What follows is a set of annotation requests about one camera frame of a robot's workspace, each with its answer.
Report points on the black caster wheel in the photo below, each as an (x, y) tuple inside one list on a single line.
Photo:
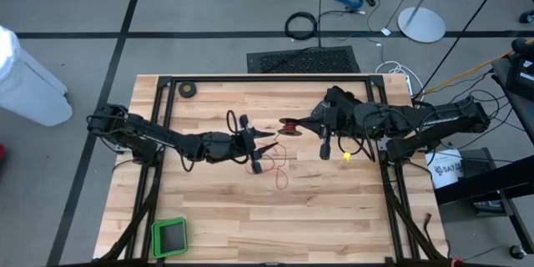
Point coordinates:
[(526, 16), (517, 251)]

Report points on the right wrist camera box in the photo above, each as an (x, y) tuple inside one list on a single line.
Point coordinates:
[(331, 119)]

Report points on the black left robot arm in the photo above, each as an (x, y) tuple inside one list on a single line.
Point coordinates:
[(142, 131)]

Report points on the black floor mat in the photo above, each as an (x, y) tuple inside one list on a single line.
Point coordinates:
[(303, 60)]

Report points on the black desk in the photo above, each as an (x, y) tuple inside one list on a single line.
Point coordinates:
[(500, 175)]

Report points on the green plastic tray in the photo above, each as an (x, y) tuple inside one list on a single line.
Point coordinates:
[(169, 238)]

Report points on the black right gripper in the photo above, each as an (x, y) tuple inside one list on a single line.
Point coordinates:
[(325, 152)]

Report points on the white round pedestal stand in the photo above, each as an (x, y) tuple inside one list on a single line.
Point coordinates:
[(421, 25)]

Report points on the red tape band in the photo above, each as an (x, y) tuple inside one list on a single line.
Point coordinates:
[(455, 262)]

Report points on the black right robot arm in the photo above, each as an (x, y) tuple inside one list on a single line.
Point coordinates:
[(438, 121)]

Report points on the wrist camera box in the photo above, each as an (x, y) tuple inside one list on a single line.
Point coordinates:
[(331, 119), (242, 145)]

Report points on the white trash bin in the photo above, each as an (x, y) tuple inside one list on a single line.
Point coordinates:
[(29, 87)]

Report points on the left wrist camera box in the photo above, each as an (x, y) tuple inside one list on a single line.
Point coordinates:
[(242, 145)]

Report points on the thin black slanted pole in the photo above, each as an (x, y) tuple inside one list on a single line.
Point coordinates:
[(465, 29)]

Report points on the black aluminium table frame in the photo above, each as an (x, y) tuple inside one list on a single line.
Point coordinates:
[(267, 78)]

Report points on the black tape roll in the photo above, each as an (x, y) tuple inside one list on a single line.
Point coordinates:
[(187, 89)]

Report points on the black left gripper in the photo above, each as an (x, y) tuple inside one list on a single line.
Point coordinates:
[(255, 166)]

